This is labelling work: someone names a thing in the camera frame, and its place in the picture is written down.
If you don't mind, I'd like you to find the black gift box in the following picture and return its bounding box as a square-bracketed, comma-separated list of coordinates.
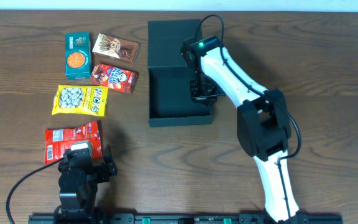
[147, 19, 213, 128]

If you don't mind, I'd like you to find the red Hello Panda box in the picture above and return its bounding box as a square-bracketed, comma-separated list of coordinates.
[90, 63, 138, 93]

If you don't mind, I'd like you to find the brown Pocky box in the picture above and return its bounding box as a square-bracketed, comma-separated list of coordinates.
[92, 34, 140, 63]

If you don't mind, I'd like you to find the teal Chunkies cookie box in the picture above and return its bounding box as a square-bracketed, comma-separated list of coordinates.
[65, 32, 92, 80]

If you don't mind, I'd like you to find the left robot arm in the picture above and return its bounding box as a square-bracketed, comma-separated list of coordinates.
[52, 141, 117, 223]

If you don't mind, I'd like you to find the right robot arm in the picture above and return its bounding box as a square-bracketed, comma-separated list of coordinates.
[181, 36, 299, 223]

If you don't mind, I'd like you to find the red candy bag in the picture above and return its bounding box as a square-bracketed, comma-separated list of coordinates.
[44, 121, 102, 165]

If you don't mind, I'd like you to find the yellow Hacks candy bag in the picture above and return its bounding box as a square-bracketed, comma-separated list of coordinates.
[52, 85, 109, 117]

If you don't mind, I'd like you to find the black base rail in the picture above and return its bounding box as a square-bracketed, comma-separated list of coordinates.
[28, 212, 344, 224]

